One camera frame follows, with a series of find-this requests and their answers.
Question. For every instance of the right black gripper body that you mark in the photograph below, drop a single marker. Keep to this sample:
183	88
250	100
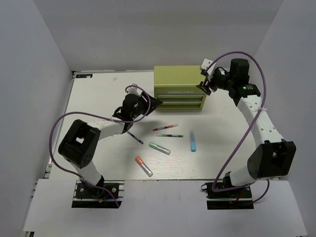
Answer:
218	80

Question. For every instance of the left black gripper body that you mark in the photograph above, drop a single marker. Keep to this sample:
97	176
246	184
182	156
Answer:
141	108

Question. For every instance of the green metal drawer toolbox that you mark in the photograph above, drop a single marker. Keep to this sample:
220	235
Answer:
176	87

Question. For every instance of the blue highlighter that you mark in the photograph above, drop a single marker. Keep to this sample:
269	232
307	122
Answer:
192	141

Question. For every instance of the orange cap highlighter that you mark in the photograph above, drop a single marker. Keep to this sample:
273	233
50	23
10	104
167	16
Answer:
144	166

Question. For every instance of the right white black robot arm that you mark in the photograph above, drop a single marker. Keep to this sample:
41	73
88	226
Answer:
273	155

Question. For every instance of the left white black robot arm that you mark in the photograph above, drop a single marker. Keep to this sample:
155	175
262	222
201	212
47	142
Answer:
80	142

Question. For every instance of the blue pen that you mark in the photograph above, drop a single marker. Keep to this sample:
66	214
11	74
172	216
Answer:
136	138

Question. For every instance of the red refill pen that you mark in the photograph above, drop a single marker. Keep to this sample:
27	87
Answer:
165	127

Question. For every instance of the green cap highlighter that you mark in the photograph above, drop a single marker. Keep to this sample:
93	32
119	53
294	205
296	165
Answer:
159	148

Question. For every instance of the green refill pen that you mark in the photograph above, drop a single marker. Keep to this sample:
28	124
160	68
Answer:
170	135

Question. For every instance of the left corner label sticker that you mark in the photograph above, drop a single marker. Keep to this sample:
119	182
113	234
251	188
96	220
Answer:
84	76

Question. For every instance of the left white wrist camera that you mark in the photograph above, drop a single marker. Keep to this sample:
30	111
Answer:
132	89

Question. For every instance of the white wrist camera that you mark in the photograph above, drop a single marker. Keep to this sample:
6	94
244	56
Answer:
132	89
207	68

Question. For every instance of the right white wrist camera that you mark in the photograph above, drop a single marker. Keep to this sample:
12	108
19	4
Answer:
207	68

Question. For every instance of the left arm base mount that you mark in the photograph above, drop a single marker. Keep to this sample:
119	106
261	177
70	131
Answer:
88	197

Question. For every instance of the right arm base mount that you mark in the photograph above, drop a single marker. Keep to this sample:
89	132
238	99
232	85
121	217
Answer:
232	200

